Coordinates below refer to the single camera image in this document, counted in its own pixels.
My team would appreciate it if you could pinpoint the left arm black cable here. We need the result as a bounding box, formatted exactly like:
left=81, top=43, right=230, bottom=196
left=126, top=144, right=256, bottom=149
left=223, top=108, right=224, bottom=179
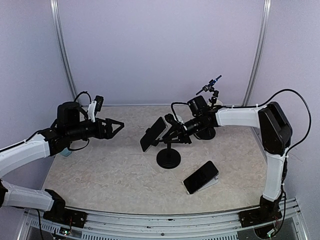
left=67, top=91, right=92, bottom=152

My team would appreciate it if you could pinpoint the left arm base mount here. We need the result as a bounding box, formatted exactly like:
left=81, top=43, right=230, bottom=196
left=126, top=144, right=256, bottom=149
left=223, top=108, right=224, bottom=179
left=43, top=208, right=88, bottom=229

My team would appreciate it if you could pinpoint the black phone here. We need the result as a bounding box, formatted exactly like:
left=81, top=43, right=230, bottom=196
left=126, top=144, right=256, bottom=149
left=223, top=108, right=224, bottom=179
left=183, top=160, right=219, bottom=195
left=140, top=116, right=167, bottom=152

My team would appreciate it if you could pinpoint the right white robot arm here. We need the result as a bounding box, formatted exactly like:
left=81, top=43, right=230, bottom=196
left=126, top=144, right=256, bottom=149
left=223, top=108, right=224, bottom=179
left=157, top=96, right=293, bottom=222

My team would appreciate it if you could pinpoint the black phone on white stand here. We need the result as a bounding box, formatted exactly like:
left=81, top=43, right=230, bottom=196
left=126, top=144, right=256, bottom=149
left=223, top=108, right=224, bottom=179
left=183, top=160, right=219, bottom=195

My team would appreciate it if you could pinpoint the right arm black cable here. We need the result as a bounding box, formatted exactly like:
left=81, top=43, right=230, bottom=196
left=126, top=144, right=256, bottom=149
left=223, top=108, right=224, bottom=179
left=219, top=89, right=312, bottom=161

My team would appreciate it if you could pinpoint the black tripod clamp stand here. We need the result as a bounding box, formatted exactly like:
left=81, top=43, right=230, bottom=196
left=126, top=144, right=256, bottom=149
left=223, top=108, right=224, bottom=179
left=194, top=75, right=222, bottom=141

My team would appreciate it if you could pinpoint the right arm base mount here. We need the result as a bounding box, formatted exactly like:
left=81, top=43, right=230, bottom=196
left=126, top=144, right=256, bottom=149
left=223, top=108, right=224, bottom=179
left=238, top=207, right=282, bottom=228

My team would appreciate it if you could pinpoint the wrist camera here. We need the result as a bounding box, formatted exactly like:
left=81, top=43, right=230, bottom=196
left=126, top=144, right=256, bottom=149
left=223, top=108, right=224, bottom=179
left=87, top=95, right=104, bottom=123
left=164, top=113, right=187, bottom=131

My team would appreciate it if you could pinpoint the left aluminium frame post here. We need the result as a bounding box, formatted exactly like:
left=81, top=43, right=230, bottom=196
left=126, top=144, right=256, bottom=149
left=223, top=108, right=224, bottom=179
left=50, top=0, right=78, bottom=99

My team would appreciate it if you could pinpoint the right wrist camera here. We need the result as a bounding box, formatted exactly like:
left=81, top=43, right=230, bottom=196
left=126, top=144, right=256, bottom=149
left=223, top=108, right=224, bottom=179
left=164, top=113, right=187, bottom=131

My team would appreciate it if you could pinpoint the front aluminium rail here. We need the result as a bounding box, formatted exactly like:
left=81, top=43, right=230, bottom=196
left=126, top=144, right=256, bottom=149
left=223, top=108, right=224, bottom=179
left=23, top=197, right=307, bottom=240

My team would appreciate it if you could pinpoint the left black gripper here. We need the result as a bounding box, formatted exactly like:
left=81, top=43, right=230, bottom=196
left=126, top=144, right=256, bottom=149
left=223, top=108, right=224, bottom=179
left=66, top=117, right=124, bottom=142

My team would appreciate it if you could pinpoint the light blue mug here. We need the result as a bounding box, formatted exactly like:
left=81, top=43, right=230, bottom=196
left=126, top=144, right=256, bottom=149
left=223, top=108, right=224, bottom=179
left=59, top=148, right=72, bottom=158

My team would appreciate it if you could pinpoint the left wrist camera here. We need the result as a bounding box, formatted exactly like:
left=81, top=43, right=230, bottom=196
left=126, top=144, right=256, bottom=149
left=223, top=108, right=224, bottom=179
left=87, top=95, right=104, bottom=123

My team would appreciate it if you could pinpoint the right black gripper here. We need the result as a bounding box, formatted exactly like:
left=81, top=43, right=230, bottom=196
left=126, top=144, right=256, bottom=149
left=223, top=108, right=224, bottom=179
left=162, top=114, right=205, bottom=144

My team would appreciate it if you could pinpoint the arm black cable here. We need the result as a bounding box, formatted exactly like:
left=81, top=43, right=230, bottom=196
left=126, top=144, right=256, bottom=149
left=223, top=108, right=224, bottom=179
left=219, top=89, right=312, bottom=161
left=67, top=91, right=92, bottom=152

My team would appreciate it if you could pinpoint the white mug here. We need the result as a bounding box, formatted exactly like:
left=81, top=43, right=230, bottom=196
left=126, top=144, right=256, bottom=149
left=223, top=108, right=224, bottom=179
left=208, top=99, right=223, bottom=107

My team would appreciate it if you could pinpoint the white wedge phone stand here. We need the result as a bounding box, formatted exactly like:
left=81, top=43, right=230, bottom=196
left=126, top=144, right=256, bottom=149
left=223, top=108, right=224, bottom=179
left=197, top=175, right=219, bottom=192

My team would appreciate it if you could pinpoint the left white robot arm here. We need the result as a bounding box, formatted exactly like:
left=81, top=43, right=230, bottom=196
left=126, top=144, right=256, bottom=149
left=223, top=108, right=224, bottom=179
left=0, top=99, right=125, bottom=223

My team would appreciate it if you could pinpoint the aluminium frame post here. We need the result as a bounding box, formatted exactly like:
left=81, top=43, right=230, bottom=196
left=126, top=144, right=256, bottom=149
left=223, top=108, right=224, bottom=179
left=241, top=0, right=272, bottom=106
left=50, top=0, right=78, bottom=99

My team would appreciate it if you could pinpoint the black round-base phone stand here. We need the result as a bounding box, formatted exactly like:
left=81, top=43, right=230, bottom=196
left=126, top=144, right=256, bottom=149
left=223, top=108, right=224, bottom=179
left=156, top=140, right=181, bottom=169

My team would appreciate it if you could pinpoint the right aluminium frame post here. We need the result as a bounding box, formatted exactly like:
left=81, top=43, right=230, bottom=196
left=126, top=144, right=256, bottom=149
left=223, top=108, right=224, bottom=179
left=241, top=0, right=272, bottom=106

